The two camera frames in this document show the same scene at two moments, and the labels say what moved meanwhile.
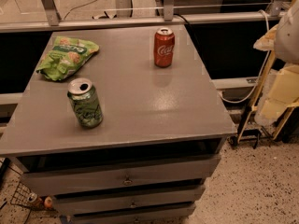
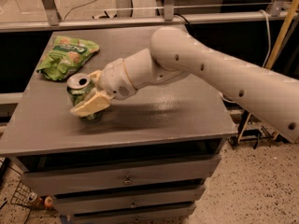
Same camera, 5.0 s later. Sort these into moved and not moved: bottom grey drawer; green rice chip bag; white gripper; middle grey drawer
Moved: white gripper
Not moved: middle grey drawer; bottom grey drawer; green rice chip bag
